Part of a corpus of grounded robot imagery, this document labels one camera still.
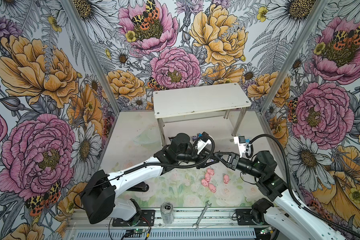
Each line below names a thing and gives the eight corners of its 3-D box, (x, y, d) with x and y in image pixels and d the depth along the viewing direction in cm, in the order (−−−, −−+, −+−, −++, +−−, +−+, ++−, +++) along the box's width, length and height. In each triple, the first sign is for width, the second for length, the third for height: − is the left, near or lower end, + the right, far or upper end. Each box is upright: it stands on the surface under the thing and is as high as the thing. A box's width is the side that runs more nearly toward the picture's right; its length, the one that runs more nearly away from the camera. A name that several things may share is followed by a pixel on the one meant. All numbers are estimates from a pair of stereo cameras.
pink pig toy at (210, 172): (202, 178, 89) (202, 176, 87) (208, 168, 93) (208, 166, 91) (208, 182, 88) (209, 181, 86) (214, 172, 92) (215, 170, 90)
